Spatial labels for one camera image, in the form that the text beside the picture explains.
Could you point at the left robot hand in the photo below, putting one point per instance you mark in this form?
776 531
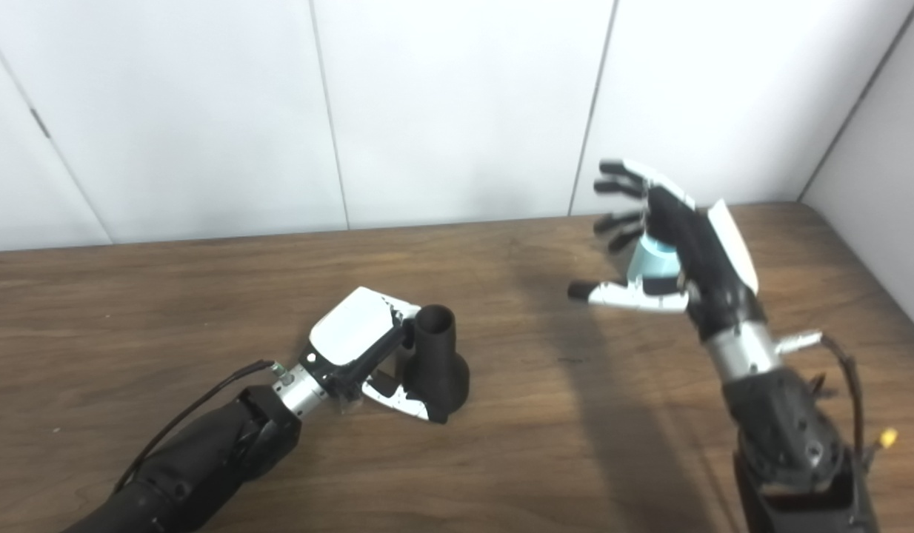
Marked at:
349 326

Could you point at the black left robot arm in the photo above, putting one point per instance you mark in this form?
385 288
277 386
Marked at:
205 444

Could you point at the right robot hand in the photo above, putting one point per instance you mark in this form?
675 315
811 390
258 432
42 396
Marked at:
712 266

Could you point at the black nozzle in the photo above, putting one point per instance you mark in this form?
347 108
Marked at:
438 370

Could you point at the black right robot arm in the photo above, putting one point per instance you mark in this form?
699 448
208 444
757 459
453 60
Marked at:
790 437

